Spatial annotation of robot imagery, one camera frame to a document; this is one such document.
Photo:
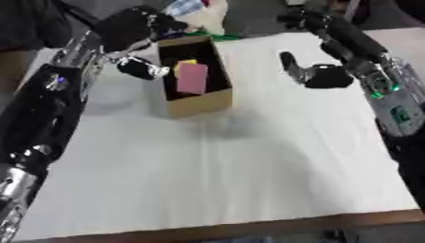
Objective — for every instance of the green object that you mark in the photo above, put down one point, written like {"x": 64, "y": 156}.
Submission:
{"x": 217, "y": 36}

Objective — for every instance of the yellow block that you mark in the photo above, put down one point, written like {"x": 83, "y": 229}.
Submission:
{"x": 188, "y": 61}

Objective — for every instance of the pink rectangular block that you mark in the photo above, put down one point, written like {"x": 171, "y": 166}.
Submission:
{"x": 192, "y": 78}

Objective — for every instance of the tan cardboard box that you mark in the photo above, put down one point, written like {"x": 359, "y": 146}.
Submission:
{"x": 200, "y": 102}

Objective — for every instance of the white plastic bag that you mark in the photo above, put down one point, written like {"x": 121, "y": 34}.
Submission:
{"x": 199, "y": 15}

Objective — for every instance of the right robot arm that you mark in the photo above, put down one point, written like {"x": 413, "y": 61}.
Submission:
{"x": 395, "y": 104}

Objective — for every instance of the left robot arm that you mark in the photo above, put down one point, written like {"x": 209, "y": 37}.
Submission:
{"x": 39, "y": 117}

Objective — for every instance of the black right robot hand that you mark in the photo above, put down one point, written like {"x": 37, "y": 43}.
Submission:
{"x": 348, "y": 36}

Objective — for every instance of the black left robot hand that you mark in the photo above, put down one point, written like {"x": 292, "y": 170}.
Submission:
{"x": 126, "y": 30}

